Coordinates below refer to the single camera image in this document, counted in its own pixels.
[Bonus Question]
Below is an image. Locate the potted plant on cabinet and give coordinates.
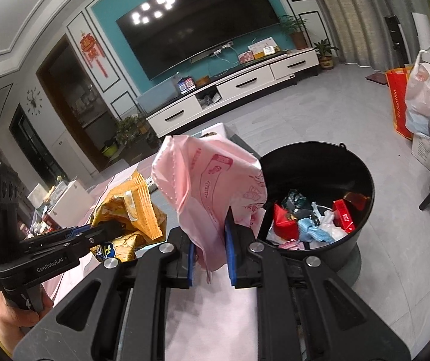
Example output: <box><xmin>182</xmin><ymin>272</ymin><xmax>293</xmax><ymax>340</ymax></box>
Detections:
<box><xmin>279</xmin><ymin>15</ymin><xmax>309</xmax><ymax>50</ymax></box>

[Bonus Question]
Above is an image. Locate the red cigarette carton box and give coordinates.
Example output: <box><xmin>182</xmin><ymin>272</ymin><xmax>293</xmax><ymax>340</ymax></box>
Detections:
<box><xmin>333</xmin><ymin>199</ymin><xmax>356</xmax><ymax>233</ymax></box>

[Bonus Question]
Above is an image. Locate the blue cleaning cloth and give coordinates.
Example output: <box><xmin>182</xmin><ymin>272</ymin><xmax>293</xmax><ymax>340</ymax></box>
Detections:
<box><xmin>298</xmin><ymin>218</ymin><xmax>335</xmax><ymax>244</ymax></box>

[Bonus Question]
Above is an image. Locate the red chinese knot decoration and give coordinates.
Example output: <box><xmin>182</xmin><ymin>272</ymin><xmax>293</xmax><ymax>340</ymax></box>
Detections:
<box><xmin>79</xmin><ymin>32</ymin><xmax>108</xmax><ymax>77</ymax></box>

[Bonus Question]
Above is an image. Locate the dark teal foil bag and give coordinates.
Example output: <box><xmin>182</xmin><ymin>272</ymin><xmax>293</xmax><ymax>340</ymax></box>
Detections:
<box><xmin>281</xmin><ymin>190</ymin><xmax>322</xmax><ymax>226</ymax></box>

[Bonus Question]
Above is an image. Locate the pink white plastic bag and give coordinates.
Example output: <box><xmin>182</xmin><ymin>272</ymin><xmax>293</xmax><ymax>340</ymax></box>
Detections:
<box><xmin>404</xmin><ymin>50</ymin><xmax>430</xmax><ymax>135</ymax></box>

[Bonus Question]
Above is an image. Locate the white framed card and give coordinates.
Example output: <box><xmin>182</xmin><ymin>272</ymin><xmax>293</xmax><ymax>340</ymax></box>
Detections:
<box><xmin>248</xmin><ymin>37</ymin><xmax>280</xmax><ymax>60</ymax></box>

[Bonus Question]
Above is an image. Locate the large black television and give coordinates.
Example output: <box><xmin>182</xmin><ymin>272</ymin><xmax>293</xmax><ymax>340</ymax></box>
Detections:
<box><xmin>116</xmin><ymin>0</ymin><xmax>279</xmax><ymax>79</ymax></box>

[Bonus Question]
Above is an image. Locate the white tv cabinet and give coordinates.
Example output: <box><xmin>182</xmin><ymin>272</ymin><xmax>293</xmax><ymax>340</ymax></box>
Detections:
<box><xmin>147</xmin><ymin>48</ymin><xmax>319</xmax><ymax>138</ymax></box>

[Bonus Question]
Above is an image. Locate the red orange paper bag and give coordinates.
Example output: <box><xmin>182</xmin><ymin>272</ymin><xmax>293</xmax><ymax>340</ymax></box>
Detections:
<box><xmin>386</xmin><ymin>68</ymin><xmax>413</xmax><ymax>140</ymax></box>

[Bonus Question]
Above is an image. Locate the pink printed plastic bag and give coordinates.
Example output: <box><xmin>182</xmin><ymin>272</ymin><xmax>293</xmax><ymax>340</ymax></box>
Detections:
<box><xmin>151</xmin><ymin>134</ymin><xmax>267</xmax><ymax>271</ymax></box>

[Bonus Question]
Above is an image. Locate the person left hand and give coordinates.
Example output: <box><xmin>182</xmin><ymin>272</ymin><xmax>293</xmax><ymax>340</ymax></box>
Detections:
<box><xmin>0</xmin><ymin>290</ymin><xmax>53</xmax><ymax>346</ymax></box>

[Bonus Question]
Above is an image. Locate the red foil snack wrapper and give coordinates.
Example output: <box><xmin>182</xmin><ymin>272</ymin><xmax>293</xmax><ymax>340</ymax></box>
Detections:
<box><xmin>273</xmin><ymin>204</ymin><xmax>299</xmax><ymax>240</ymax></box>

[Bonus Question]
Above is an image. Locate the pink knotted plastic bag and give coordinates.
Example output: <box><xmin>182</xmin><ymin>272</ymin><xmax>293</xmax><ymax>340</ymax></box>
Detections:
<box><xmin>278</xmin><ymin>239</ymin><xmax>305</xmax><ymax>251</ymax></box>

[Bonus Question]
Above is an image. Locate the potted plant by doorway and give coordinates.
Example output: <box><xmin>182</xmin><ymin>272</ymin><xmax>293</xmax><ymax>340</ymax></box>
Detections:
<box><xmin>115</xmin><ymin>115</ymin><xmax>160</xmax><ymax>163</ymax></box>

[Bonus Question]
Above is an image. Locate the black trash bucket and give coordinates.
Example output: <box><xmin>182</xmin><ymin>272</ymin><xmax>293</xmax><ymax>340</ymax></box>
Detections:
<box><xmin>259</xmin><ymin>141</ymin><xmax>375</xmax><ymax>271</ymax></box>

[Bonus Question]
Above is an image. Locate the blue red box pair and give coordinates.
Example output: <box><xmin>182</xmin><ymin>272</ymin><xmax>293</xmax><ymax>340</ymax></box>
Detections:
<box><xmin>177</xmin><ymin>77</ymin><xmax>196</xmax><ymax>94</ymax></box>

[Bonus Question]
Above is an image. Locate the wall clock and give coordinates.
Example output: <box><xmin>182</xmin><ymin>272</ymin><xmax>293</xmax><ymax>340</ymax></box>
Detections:
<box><xmin>26</xmin><ymin>87</ymin><xmax>43</xmax><ymax>116</ymax></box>

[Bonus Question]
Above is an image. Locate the potted plant on floor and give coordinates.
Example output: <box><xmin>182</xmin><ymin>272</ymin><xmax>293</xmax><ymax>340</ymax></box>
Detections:
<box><xmin>314</xmin><ymin>38</ymin><xmax>339</xmax><ymax>70</ymax></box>

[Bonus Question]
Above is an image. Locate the grey curtain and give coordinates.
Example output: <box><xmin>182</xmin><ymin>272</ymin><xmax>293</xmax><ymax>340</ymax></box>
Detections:
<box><xmin>316</xmin><ymin>0</ymin><xmax>430</xmax><ymax>70</ymax></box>

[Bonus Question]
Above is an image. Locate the black standing vacuum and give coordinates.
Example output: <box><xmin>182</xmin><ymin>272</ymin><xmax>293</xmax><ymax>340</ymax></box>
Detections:
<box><xmin>384</xmin><ymin>15</ymin><xmax>405</xmax><ymax>55</ymax></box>

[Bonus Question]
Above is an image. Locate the yellow chip bag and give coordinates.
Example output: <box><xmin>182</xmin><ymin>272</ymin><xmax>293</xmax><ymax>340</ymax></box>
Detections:
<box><xmin>91</xmin><ymin>170</ymin><xmax>167</xmax><ymax>262</ymax></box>

